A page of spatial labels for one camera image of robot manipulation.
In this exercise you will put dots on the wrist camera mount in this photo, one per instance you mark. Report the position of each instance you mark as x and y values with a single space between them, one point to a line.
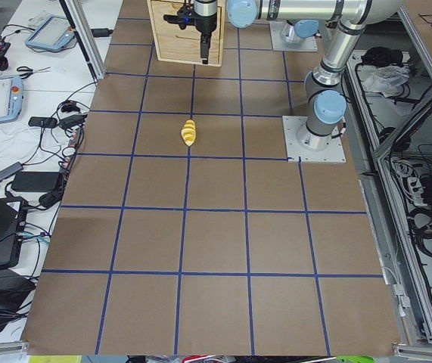
183 17

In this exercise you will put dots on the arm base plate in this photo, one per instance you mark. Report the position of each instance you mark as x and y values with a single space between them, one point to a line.
304 147
309 45

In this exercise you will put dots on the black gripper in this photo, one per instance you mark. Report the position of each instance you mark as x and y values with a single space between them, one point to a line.
204 23

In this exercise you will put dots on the aluminium frame post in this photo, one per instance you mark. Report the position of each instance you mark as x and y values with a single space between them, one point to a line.
79 24

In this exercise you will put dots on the black handled scissors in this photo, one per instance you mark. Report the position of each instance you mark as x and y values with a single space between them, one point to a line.
25 72

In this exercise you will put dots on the light wooden drawer cabinet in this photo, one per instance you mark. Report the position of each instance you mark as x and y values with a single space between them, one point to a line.
183 46

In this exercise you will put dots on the black power adapter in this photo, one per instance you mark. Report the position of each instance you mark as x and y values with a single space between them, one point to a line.
35 181

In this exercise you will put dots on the far teach pendant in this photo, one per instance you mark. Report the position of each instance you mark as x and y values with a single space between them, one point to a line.
54 34

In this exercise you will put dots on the toy bread loaf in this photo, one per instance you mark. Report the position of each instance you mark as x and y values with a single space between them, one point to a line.
189 132

